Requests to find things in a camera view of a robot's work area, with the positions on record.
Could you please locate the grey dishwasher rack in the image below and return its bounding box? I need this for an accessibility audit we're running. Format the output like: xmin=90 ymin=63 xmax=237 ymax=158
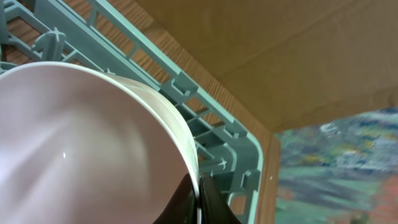
xmin=1 ymin=0 xmax=264 ymax=223

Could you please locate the pink small bowl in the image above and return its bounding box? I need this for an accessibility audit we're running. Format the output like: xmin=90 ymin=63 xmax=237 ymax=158
xmin=1 ymin=62 xmax=199 ymax=223

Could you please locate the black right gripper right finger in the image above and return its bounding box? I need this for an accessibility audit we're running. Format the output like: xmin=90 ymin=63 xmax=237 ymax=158
xmin=200 ymin=174 xmax=241 ymax=224

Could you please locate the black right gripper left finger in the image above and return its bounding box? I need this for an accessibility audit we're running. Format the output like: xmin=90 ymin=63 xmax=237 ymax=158
xmin=154 ymin=174 xmax=197 ymax=224

